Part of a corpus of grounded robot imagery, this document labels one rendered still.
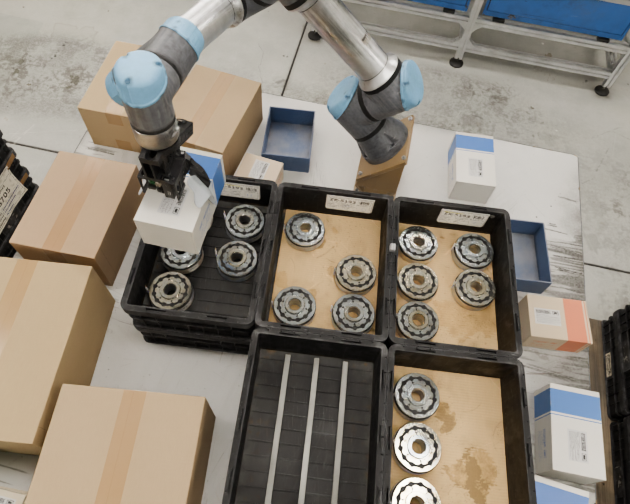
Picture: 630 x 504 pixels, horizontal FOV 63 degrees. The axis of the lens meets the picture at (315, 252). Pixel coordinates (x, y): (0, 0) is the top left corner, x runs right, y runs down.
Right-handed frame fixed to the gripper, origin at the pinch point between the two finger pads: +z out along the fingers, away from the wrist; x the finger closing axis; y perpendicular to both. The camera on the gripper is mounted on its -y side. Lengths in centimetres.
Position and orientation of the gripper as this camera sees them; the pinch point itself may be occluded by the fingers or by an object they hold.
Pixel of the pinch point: (181, 193)
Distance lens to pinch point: 112.5
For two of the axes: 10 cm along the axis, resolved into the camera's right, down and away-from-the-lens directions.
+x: 9.8, 2.1, -0.5
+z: -0.6, 4.8, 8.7
